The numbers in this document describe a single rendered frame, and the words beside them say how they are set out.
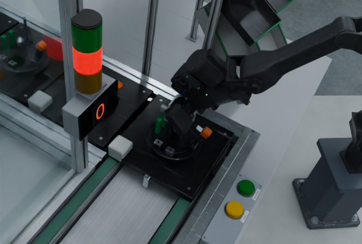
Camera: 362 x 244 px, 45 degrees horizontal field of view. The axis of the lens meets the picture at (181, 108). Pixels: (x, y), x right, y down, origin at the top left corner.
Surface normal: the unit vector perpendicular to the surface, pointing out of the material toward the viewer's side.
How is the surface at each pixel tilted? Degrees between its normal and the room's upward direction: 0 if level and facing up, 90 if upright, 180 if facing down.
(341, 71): 0
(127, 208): 0
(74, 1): 90
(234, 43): 45
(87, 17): 0
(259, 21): 25
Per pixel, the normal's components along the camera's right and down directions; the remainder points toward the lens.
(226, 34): 0.64, -0.07
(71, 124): -0.49, 0.61
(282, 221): 0.14, -0.66
